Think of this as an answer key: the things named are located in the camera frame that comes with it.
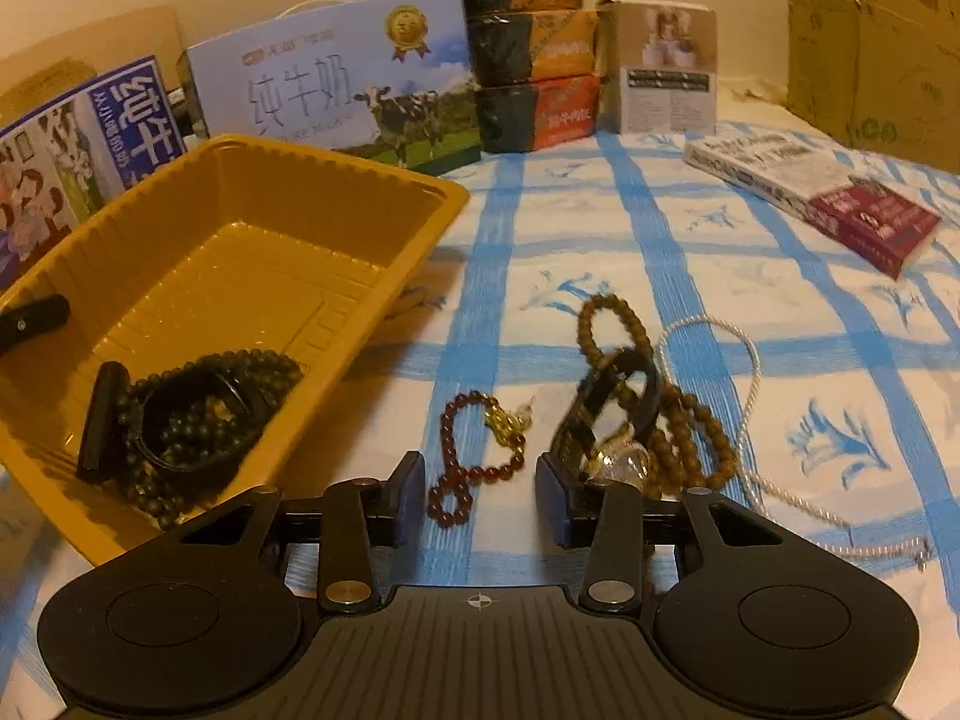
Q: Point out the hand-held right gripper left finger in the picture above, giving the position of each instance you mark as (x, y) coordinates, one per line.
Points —
(409, 499)

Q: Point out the orange label noodle bowl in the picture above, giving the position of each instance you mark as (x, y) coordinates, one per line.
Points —
(540, 45)

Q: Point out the white cow print milk box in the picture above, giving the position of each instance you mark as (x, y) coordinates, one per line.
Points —
(315, 75)

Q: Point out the black smart band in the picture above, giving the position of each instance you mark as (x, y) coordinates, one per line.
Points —
(101, 420)

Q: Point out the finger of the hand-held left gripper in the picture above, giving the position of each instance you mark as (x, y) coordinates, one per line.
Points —
(34, 319)

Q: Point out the brown cardboard box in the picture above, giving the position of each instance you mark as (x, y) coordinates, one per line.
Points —
(870, 37)

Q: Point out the blue checked tablecloth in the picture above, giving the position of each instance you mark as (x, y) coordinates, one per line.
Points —
(637, 240)

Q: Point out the blue milk carton box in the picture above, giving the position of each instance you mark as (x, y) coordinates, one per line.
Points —
(52, 165)

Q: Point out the orange plastic tray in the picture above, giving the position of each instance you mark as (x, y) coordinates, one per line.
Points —
(247, 270)

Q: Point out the red label noodle bowl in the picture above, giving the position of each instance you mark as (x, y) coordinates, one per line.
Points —
(540, 112)

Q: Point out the small white product box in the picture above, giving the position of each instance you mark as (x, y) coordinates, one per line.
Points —
(660, 67)

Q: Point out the white and maroon book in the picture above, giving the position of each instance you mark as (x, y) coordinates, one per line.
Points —
(795, 176)

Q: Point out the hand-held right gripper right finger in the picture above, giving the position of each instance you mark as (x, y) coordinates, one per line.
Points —
(550, 499)

